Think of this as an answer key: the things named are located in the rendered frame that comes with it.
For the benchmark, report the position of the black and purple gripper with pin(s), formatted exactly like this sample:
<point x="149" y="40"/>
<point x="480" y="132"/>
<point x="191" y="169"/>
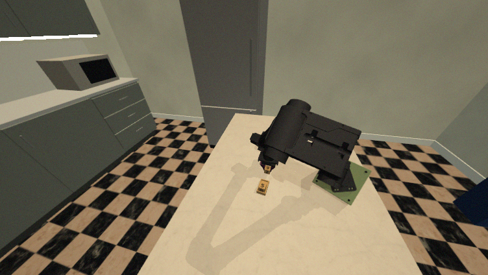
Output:
<point x="265" y="160"/>

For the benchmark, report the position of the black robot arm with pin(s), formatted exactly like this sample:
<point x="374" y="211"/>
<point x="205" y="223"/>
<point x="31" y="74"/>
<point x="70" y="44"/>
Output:
<point x="331" y="147"/>

